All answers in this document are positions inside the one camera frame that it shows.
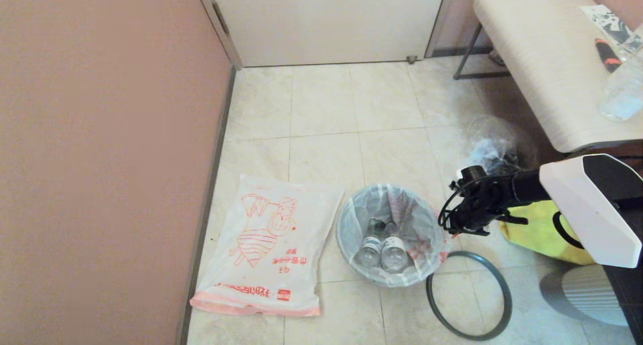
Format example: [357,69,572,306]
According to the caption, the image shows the grey bin retaining ring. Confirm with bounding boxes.
[426,251,513,341]

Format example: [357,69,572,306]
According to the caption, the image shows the white plastic bag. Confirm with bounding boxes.
[336,183,450,288]

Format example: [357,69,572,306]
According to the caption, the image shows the white trash bag red cartoon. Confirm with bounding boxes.
[190,175,345,317]

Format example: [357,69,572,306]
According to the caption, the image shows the yellow fabric tote bag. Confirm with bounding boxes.
[500,200,596,265]

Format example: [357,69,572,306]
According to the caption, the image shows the clear plastic bag dark contents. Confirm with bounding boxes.
[465,115,541,177]

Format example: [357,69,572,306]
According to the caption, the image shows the clear plastic bottle white label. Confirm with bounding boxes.
[381,236,407,273]
[356,236,382,268]

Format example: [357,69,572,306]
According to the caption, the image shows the dark crumpled plastic bottle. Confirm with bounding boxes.
[367,218,397,239]

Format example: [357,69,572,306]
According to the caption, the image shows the grey ribbed round object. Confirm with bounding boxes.
[540,265,628,328]

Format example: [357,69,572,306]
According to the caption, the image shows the beige bench metal legs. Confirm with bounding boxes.
[455,0,643,154]

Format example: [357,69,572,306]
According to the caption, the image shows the large clear plastic bottle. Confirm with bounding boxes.
[598,26,643,123]

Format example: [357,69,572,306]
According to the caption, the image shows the black orange utility knife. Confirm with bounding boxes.
[594,38,622,73]

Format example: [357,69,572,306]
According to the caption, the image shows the black white printed leaflet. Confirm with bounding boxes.
[579,5,641,51]

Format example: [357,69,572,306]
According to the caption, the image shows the white door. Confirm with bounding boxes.
[207,0,448,67]

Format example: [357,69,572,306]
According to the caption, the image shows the grey wall baseboard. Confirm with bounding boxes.
[176,66,237,345]

